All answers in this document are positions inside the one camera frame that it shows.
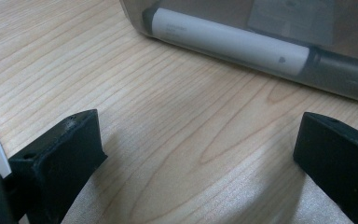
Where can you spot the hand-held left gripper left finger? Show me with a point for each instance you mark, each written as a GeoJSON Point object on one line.
{"type": "Point", "coordinates": [56, 161]}

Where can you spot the clear plastic storage box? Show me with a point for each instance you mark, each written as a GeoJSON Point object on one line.
{"type": "Point", "coordinates": [348, 31]}

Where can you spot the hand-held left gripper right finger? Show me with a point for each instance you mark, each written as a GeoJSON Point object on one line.
{"type": "Point", "coordinates": [338, 165]}

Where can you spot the white marker black cap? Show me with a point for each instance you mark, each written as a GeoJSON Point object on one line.
{"type": "Point", "coordinates": [230, 40]}

